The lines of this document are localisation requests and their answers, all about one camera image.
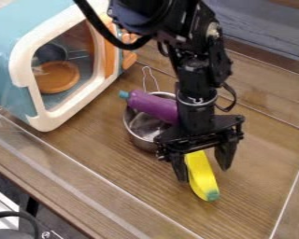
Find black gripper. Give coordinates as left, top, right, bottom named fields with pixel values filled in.
left=155, top=91, right=244, bottom=182

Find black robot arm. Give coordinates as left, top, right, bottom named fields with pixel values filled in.
left=108, top=0, right=244, bottom=182

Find yellow toy banana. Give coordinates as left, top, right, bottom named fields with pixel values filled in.
left=184, top=150, right=219, bottom=202

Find silver metal pot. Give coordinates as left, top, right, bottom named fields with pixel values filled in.
left=121, top=65, right=177, bottom=153

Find purple toy eggplant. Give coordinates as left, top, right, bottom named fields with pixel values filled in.
left=118, top=90, right=177, bottom=125

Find orange plate in microwave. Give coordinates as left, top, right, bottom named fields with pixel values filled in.
left=32, top=61, right=80, bottom=94

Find blue toy microwave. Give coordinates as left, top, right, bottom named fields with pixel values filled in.
left=0, top=0, right=137, bottom=132

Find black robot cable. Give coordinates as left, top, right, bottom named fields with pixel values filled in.
left=72, top=0, right=237, bottom=113

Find black cable lower left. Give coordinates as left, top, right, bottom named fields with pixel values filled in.
left=0, top=211, right=41, bottom=239

